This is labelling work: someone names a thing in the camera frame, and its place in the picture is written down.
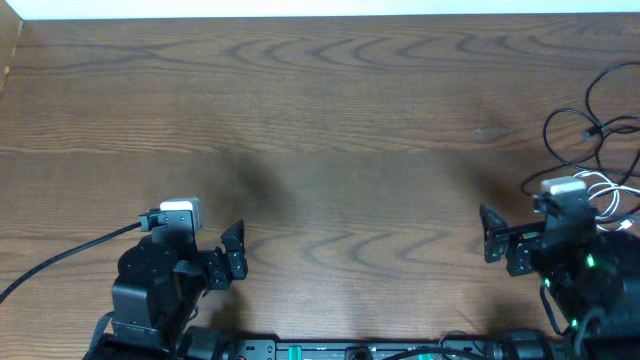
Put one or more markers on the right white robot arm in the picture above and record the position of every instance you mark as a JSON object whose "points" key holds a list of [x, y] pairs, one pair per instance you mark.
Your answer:
{"points": [[593, 277]]}

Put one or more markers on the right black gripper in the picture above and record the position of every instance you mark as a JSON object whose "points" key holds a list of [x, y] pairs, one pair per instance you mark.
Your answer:
{"points": [[524, 238]]}

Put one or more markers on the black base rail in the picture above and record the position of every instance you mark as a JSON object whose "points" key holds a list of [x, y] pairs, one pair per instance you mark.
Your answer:
{"points": [[454, 345]]}

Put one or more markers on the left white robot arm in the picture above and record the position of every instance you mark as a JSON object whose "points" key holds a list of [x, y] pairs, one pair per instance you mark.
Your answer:
{"points": [[104, 344]]}

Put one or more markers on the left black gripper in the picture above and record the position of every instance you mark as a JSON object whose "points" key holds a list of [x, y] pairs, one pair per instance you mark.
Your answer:
{"points": [[222, 273]]}

